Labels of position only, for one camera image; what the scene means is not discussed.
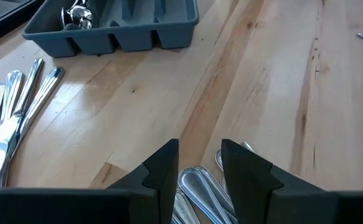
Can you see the grey plastic cutlery tray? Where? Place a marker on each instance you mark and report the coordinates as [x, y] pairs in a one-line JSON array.
[[122, 40]]

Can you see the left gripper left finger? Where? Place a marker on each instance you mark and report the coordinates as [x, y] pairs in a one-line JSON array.
[[75, 207]]

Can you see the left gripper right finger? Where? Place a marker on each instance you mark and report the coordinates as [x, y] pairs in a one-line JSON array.
[[293, 205]]

